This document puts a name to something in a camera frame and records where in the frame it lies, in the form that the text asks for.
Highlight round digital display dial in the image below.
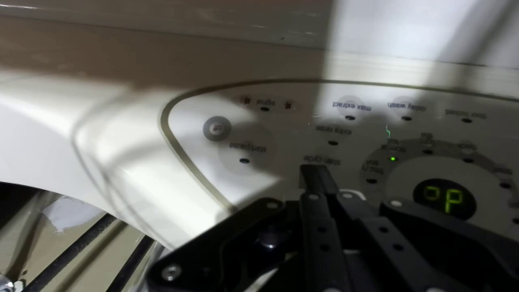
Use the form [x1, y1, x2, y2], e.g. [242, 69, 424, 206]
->
[412, 176, 479, 222]

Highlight white paper sheet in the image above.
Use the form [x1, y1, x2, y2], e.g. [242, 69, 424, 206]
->
[41, 193, 106, 231]

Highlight white front-load washer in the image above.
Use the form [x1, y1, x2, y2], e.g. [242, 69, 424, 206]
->
[0, 9, 519, 256]

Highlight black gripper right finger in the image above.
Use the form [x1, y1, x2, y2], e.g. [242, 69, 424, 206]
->
[315, 163, 519, 292]

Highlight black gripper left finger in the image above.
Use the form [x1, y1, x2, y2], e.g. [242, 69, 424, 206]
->
[145, 163, 357, 292]

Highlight grey round power button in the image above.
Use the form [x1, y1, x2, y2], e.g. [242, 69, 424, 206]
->
[201, 115, 236, 144]

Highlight oval washer control panel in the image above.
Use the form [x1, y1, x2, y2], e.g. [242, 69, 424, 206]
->
[159, 77, 519, 246]

